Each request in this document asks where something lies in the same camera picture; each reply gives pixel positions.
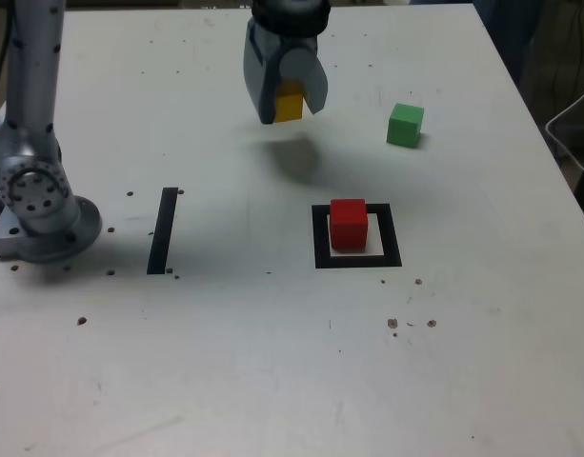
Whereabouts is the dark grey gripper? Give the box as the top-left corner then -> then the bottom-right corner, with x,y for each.
242,21 -> 330,126

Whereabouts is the yellow cube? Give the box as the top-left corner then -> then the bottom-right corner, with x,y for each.
273,79 -> 306,124

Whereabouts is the green cube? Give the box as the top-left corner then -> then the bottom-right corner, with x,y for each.
385,102 -> 426,149

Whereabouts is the red cube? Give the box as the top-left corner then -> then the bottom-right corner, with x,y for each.
329,198 -> 369,252

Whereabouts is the black tape square outline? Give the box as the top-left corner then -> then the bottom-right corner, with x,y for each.
311,203 -> 403,270

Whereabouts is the black tape strip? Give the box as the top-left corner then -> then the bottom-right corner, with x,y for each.
146,187 -> 179,276

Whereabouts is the white cable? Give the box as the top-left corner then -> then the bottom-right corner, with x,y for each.
544,80 -> 584,180

